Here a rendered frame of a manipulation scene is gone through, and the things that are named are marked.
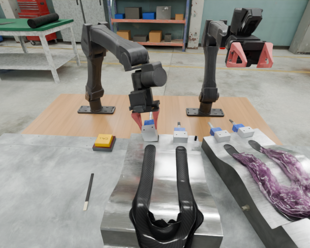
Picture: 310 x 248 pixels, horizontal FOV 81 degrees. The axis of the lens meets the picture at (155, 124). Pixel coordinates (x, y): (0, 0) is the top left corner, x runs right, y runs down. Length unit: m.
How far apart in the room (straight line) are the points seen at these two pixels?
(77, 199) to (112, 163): 0.17
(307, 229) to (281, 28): 6.10
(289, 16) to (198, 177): 6.11
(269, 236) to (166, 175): 0.30
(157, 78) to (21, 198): 0.58
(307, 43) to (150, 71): 5.89
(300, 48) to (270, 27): 0.94
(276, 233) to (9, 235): 0.69
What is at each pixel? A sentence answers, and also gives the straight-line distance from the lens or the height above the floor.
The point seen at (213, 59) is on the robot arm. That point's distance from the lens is 0.96.
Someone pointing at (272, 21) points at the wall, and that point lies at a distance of 6.36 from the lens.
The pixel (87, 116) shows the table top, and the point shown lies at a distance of 1.04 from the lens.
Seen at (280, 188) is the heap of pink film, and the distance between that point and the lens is 0.63.
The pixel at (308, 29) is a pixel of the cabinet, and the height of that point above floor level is 0.59.
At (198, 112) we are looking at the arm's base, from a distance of 1.01.
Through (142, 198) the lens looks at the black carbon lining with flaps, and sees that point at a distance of 0.50.
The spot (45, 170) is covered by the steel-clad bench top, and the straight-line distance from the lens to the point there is 0.81.
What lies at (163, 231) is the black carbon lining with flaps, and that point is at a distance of 0.45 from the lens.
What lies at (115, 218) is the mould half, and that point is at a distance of 0.46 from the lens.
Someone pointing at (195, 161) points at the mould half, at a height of 0.89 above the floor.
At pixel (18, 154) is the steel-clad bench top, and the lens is 0.93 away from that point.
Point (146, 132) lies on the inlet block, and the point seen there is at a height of 0.94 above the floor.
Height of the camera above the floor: 1.34
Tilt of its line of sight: 36 degrees down
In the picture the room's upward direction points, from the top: straight up
